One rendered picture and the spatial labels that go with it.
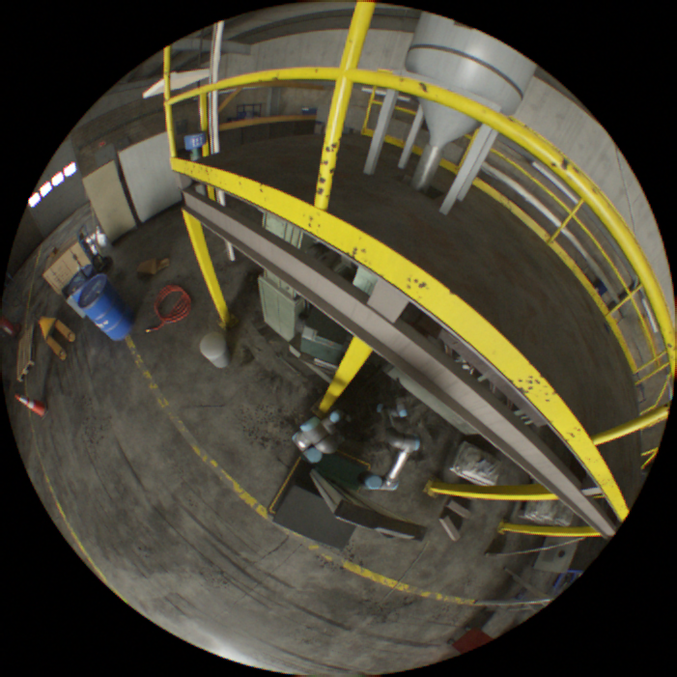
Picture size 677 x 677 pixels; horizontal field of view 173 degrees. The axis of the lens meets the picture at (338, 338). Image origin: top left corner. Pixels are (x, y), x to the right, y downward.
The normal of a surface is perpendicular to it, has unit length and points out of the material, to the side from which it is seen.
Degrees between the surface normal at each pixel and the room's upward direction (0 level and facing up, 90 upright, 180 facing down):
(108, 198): 90
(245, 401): 0
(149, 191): 90
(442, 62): 90
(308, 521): 0
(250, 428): 0
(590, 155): 90
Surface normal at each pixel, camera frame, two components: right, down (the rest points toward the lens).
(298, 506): 0.18, -0.48
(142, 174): 0.78, 0.60
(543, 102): -0.60, 0.64
